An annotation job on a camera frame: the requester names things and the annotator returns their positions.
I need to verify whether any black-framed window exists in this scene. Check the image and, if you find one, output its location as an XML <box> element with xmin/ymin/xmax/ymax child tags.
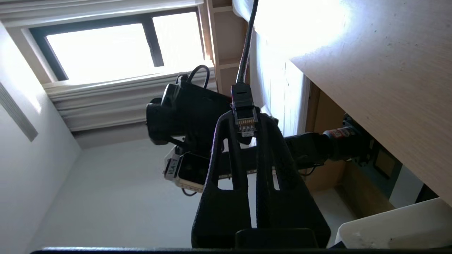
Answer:
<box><xmin>28</xmin><ymin>11</ymin><xmax>209</xmax><ymax>82</ymax></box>

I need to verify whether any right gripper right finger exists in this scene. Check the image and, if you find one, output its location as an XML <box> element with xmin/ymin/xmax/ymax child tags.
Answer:
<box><xmin>256</xmin><ymin>113</ymin><xmax>331</xmax><ymax>248</ymax></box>

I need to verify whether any white robot body shell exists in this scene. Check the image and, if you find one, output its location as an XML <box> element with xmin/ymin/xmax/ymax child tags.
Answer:
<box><xmin>335</xmin><ymin>197</ymin><xmax>452</xmax><ymax>254</ymax></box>

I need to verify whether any white pleated curtain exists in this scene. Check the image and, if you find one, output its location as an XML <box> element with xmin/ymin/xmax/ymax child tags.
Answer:
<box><xmin>42</xmin><ymin>65</ymin><xmax>218</xmax><ymax>132</ymax></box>
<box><xmin>0</xmin><ymin>0</ymin><xmax>206</xmax><ymax>28</ymax></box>

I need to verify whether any white panelled cabinet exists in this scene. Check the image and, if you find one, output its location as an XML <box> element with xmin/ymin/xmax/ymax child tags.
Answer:
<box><xmin>247</xmin><ymin>32</ymin><xmax>312</xmax><ymax>138</ymax></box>

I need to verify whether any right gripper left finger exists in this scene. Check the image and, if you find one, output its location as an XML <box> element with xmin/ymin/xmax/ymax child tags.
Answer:
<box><xmin>192</xmin><ymin>111</ymin><xmax>250</xmax><ymax>248</ymax></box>

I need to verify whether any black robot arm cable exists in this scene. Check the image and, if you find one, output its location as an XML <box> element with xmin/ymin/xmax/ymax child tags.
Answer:
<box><xmin>177</xmin><ymin>64</ymin><xmax>211</xmax><ymax>89</ymax></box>

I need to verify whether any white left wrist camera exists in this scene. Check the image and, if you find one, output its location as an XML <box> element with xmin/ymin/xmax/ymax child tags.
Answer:
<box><xmin>163</xmin><ymin>146</ymin><xmax>213</xmax><ymax>193</ymax></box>

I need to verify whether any ceiling air vent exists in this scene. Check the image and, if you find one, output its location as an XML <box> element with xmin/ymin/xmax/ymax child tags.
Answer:
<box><xmin>0</xmin><ymin>82</ymin><xmax>38</xmax><ymax>142</ymax></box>

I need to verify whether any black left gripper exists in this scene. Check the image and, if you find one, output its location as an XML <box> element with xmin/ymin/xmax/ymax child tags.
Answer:
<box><xmin>185</xmin><ymin>137</ymin><xmax>214</xmax><ymax>154</ymax></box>

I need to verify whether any wooden shelf unit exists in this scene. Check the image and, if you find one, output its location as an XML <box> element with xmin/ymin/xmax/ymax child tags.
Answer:
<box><xmin>198</xmin><ymin>0</ymin><xmax>255</xmax><ymax>96</ymax></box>

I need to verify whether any black ethernet cable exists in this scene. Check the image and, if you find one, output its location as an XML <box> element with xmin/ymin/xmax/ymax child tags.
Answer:
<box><xmin>231</xmin><ymin>0</ymin><xmax>260</xmax><ymax>137</ymax></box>

